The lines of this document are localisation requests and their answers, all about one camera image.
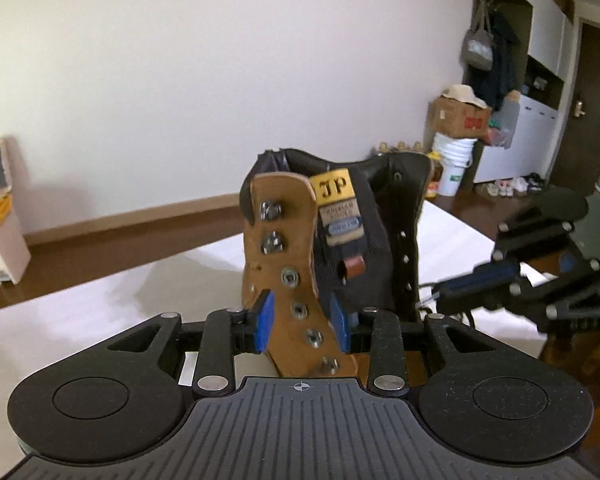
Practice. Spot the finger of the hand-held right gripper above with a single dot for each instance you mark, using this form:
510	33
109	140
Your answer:
530	240
485	280

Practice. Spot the colourful clothes pile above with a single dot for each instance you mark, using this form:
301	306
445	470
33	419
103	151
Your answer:
500	132

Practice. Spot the cardboard box with red print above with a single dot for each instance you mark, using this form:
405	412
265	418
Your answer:
460	120

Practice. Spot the white low cabinet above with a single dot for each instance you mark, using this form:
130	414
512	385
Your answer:
535	140

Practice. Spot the plain white bucket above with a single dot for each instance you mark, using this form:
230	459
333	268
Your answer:
452	150

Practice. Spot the grey cloth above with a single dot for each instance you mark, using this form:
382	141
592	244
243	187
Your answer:
511	112

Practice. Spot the cream hat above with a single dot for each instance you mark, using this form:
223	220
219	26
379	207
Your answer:
462	94

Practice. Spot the row of shoes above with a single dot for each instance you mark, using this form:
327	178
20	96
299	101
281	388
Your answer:
510	185

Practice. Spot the dark hanging jacket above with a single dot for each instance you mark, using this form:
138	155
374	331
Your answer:
502	60

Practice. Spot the white wall cupboard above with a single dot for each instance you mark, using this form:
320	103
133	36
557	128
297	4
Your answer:
547	35

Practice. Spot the tan leather boot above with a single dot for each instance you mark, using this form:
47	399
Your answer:
275	240

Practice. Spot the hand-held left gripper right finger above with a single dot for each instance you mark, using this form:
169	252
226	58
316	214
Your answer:
339	322

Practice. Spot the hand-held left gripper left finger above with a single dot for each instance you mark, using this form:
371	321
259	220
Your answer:
264	322

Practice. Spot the white bucket with green label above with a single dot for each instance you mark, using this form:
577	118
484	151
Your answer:
452	180

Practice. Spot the grey hanging bag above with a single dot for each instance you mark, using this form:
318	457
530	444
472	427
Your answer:
477	50

